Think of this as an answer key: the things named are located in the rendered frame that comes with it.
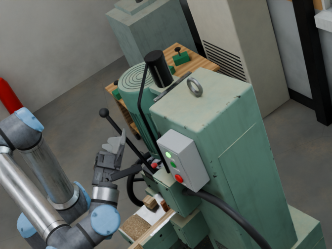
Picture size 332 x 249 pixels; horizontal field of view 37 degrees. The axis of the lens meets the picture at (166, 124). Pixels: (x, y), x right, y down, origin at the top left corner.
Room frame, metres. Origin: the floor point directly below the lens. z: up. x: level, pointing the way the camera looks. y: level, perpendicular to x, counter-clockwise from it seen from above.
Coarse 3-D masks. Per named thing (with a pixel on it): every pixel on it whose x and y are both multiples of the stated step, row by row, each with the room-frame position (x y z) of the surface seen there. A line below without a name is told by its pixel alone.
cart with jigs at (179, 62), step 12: (168, 48) 3.30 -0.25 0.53; (180, 48) 3.04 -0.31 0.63; (168, 60) 3.14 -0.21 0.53; (180, 60) 3.01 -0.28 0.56; (192, 60) 3.00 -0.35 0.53; (204, 60) 2.94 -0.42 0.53; (180, 72) 2.92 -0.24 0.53; (192, 72) 2.86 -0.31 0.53; (216, 72) 2.81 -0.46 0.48; (120, 96) 2.93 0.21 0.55; (120, 108) 3.11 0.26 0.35; (132, 120) 3.12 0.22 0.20; (132, 132) 3.11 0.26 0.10
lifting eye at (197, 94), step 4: (188, 80) 1.16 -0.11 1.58; (192, 80) 1.14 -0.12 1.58; (196, 80) 1.14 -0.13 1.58; (188, 84) 1.17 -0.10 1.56; (196, 84) 1.13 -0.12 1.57; (200, 84) 1.13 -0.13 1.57; (192, 88) 1.16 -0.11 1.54; (200, 88) 1.12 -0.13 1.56; (196, 92) 1.15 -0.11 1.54; (200, 92) 1.12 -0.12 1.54; (196, 96) 1.14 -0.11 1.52
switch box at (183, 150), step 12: (168, 132) 1.10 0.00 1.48; (168, 144) 1.06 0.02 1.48; (180, 144) 1.04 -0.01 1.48; (192, 144) 1.03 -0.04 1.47; (180, 156) 1.01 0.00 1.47; (192, 156) 1.02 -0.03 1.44; (180, 168) 1.02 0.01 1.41; (192, 168) 1.01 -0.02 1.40; (204, 168) 1.03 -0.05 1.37; (192, 180) 1.01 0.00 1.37; (204, 180) 1.02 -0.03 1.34
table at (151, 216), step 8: (152, 192) 1.57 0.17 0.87; (160, 200) 1.48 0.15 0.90; (144, 208) 1.47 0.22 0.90; (160, 208) 1.43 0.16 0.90; (144, 216) 1.43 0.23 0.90; (152, 216) 1.41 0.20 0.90; (160, 216) 1.39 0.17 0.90; (152, 224) 1.37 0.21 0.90; (120, 232) 1.42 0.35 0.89; (128, 240) 1.37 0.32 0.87; (168, 240) 1.28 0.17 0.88; (176, 240) 1.29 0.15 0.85; (160, 248) 1.26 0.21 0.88; (168, 248) 1.28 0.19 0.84
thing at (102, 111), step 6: (102, 108) 1.44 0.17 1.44; (102, 114) 1.42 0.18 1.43; (108, 114) 1.42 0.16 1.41; (108, 120) 1.41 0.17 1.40; (114, 126) 1.40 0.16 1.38; (120, 132) 1.38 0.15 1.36; (126, 138) 1.37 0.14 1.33; (132, 144) 1.35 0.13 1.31; (138, 156) 1.33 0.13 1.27; (144, 162) 1.31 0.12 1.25; (150, 168) 1.29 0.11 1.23
